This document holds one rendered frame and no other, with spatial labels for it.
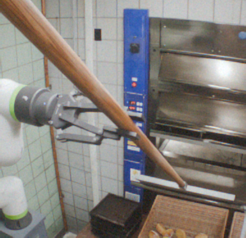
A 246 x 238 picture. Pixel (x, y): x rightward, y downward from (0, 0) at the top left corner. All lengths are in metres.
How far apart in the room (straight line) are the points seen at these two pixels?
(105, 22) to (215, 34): 0.71
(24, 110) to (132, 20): 1.27
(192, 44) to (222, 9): 0.28
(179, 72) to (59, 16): 0.94
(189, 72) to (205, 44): 0.20
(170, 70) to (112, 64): 0.40
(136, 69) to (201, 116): 0.50
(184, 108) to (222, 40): 0.50
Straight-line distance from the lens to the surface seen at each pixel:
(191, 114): 1.86
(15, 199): 1.37
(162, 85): 1.86
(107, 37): 1.94
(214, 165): 1.99
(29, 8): 0.30
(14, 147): 0.77
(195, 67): 1.78
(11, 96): 0.70
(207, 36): 1.75
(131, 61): 1.86
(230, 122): 1.83
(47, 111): 0.63
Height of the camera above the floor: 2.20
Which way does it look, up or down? 23 degrees down
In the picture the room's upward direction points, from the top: straight up
